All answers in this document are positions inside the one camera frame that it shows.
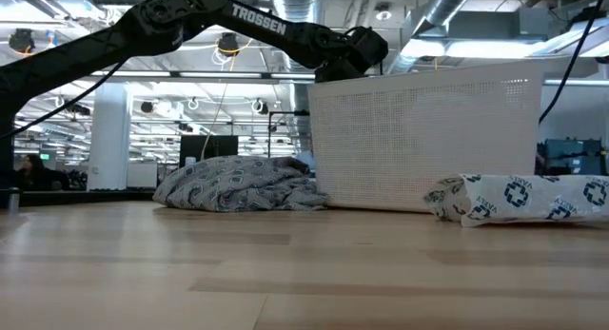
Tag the white blue-patterned cloth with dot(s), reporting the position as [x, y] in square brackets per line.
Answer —
[533, 199]

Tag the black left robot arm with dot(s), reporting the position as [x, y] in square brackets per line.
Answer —
[257, 21]

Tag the white perforated plastic basket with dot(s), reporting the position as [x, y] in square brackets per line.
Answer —
[423, 140]

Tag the long ceiling light strip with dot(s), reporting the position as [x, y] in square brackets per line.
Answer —
[219, 75]

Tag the grey patterned cloth gown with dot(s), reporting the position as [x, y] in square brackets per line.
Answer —
[238, 185]

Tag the black monitor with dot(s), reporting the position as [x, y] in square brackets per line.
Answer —
[209, 151]

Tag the teal equipment rack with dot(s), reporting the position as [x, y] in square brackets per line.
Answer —
[575, 159]

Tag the white building pillar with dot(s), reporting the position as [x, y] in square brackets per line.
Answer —
[109, 140]

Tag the small grey bottle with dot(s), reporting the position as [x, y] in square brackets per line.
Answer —
[13, 199]

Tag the slanted silver ceiling duct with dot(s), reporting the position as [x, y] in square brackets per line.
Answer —
[428, 21]

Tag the black metal frame stand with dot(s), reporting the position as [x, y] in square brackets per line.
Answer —
[285, 113]

